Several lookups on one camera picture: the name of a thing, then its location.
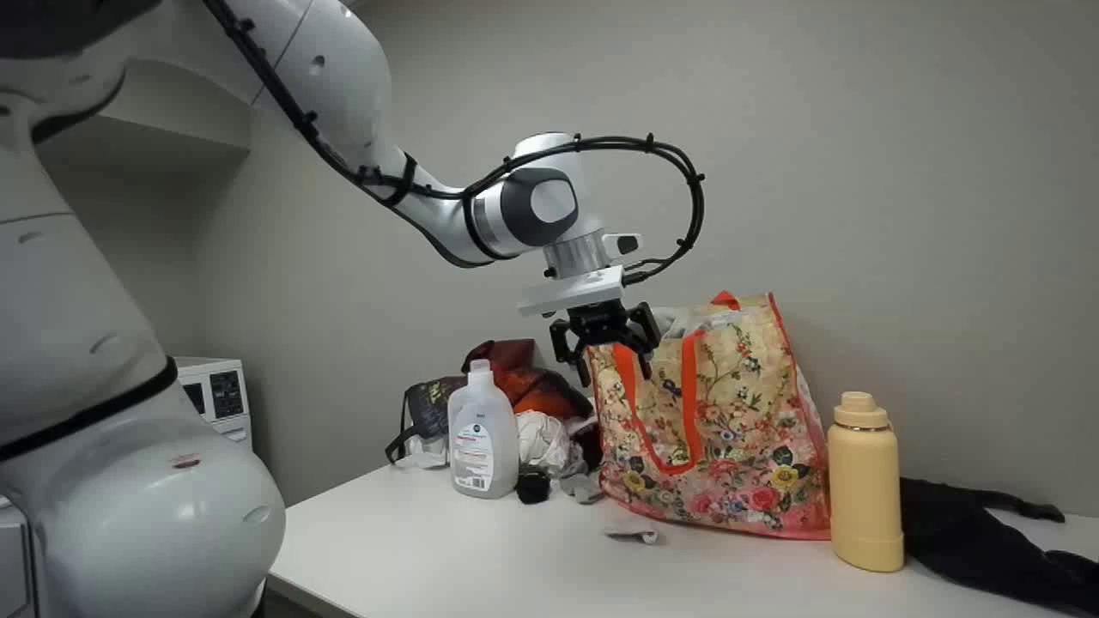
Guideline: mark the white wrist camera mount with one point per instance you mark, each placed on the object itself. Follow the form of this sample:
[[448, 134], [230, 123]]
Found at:
[[570, 292]]

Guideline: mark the small silver flat object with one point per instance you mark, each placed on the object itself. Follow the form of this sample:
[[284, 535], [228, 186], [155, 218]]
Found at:
[[634, 535]]

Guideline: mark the white appliance with black panels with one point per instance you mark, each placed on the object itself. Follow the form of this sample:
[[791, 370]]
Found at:
[[216, 398]]

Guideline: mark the small grey crumpled item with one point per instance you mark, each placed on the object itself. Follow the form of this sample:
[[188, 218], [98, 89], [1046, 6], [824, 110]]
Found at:
[[582, 487]]

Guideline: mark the pale yellow insulated bottle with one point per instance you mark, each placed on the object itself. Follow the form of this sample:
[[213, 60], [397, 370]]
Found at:
[[865, 487]]

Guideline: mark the clear plastic wrap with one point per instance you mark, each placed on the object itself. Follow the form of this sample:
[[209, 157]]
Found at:
[[685, 324]]

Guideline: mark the small black object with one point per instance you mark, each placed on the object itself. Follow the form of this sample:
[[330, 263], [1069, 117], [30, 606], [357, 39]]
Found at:
[[535, 483]]

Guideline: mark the white crumpled plastic bag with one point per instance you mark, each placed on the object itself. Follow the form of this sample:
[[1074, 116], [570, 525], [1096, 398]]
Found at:
[[547, 438]]

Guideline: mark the white plastic jug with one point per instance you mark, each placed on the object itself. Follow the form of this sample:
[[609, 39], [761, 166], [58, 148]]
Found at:
[[483, 440]]

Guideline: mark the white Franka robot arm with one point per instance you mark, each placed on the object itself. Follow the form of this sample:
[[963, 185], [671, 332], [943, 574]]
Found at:
[[113, 518]]

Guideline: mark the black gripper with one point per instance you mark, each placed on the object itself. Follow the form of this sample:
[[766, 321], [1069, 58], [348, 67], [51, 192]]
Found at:
[[598, 319]]

